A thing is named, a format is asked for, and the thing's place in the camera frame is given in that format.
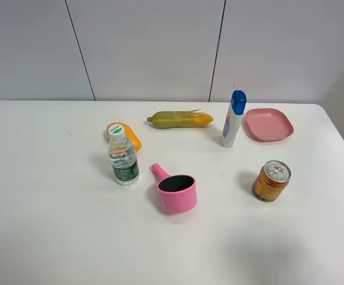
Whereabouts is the white bottle blue cap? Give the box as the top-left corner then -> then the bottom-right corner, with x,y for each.
221,90 -> 247,147

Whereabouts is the green yellow corn cob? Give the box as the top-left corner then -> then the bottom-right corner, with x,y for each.
146,109 -> 214,129

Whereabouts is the orange mango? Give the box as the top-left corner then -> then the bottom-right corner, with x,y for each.
106,122 -> 142,151

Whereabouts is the clear water bottle green label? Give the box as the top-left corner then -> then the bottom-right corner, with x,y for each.
107,123 -> 139,186

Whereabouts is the pink square plate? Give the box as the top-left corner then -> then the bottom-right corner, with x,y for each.
245,108 -> 294,142

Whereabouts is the gold drink can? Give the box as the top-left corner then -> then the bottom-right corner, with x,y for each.
252,160 -> 291,202

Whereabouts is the pink pot with handle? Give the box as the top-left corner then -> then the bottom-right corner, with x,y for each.
151,163 -> 198,214

